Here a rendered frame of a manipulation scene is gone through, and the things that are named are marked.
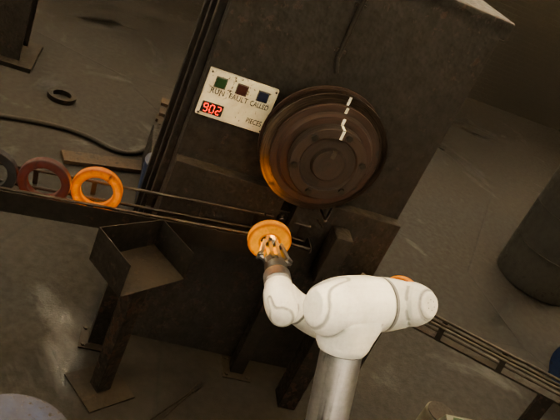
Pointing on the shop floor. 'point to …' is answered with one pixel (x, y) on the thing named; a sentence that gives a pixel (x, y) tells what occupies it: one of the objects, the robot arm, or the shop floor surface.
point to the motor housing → (297, 374)
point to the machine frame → (234, 63)
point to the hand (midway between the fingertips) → (271, 236)
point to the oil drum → (537, 247)
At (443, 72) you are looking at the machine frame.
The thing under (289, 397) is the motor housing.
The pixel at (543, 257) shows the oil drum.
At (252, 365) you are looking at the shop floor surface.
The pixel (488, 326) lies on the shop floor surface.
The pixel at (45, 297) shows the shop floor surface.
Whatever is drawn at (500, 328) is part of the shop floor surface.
